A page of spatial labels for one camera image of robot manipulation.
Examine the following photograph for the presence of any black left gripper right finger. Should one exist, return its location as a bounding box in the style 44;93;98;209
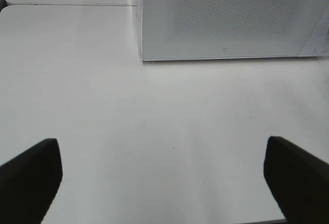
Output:
263;136;328;223

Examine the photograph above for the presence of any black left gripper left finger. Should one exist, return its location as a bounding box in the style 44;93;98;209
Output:
1;138;63;223

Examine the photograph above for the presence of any white microwave oven body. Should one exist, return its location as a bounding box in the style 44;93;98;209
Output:
135;0;329;62

